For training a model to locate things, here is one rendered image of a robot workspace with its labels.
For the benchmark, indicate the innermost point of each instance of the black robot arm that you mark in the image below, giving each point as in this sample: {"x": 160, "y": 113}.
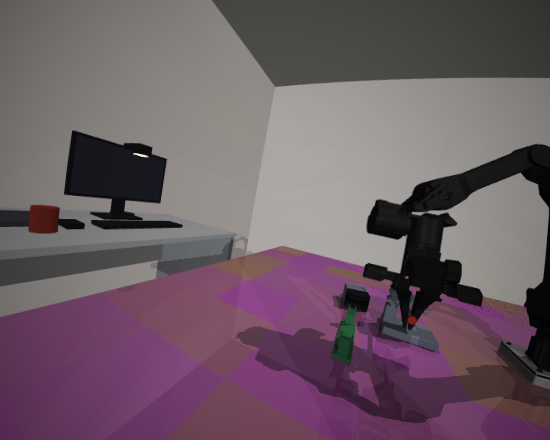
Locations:
{"x": 392, "y": 220}

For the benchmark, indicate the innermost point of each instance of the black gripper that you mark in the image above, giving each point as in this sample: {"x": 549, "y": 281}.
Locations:
{"x": 426, "y": 296}

